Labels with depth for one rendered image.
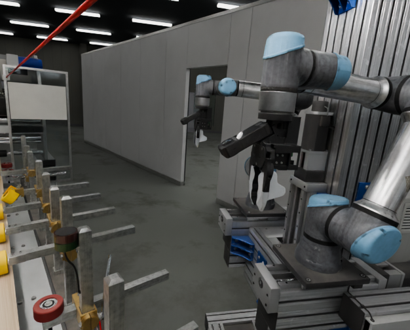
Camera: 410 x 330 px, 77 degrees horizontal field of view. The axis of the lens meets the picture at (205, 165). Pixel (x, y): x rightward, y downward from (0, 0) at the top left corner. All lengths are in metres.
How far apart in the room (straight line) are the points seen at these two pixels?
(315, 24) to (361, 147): 2.39
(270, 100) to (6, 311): 0.93
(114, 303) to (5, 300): 0.48
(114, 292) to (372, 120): 0.99
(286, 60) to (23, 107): 2.72
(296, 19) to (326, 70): 2.91
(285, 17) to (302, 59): 3.04
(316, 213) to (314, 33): 2.66
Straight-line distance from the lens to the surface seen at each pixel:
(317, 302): 1.02
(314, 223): 0.91
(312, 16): 3.42
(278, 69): 0.55
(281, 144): 0.58
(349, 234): 0.82
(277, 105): 0.54
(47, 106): 3.05
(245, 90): 1.25
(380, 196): 0.83
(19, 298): 1.55
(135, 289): 1.09
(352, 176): 1.13
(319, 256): 0.94
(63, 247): 0.84
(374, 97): 0.91
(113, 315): 0.70
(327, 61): 0.61
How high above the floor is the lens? 1.52
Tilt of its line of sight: 13 degrees down
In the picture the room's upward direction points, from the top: 4 degrees clockwise
